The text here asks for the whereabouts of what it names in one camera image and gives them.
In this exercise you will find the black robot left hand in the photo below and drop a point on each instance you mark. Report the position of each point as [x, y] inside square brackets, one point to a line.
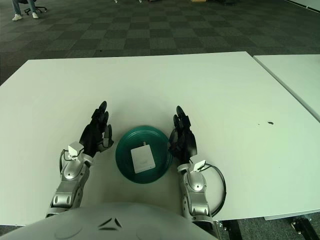
[92, 137]

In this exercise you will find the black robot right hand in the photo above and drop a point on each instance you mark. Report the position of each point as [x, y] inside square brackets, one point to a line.
[187, 145]

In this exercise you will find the white charger block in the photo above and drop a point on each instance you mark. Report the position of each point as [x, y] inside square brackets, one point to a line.
[142, 158]

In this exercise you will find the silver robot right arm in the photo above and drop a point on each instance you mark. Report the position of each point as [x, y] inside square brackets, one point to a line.
[197, 195]

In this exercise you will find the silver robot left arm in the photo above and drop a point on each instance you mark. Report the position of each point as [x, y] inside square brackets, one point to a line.
[70, 180]

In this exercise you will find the dark green round plate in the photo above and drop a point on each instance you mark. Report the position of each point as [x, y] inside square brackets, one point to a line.
[125, 155]

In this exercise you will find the grey robot torso shell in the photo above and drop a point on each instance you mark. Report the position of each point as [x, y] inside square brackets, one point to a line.
[112, 225]

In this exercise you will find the white rectangular table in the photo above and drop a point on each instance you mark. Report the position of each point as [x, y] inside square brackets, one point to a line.
[300, 72]

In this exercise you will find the black office chair base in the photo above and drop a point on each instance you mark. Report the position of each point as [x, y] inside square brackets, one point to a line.
[40, 10]

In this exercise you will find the brown cardboard box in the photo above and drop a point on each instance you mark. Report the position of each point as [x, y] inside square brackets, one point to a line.
[198, 0]

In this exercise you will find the person legs in jeans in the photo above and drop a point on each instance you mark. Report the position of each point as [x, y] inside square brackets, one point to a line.
[17, 8]

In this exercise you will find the black table frame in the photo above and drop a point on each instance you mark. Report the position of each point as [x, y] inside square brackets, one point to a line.
[302, 223]

